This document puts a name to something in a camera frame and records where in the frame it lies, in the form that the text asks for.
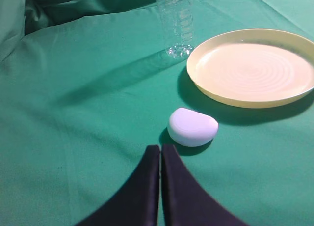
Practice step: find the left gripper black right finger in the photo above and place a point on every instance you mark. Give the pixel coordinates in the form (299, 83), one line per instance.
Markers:
(184, 201)

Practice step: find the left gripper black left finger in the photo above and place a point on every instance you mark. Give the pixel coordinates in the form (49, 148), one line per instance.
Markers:
(136, 202)

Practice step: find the pale yellow round plate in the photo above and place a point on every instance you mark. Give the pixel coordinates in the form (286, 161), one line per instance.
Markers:
(254, 68)

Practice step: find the white rounded plastic case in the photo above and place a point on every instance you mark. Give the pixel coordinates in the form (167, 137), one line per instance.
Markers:
(190, 128)

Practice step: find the green tablecloth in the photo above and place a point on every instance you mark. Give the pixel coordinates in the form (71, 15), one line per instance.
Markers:
(85, 87)

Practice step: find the clear plastic water bottle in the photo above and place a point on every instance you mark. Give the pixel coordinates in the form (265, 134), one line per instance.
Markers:
(177, 26)

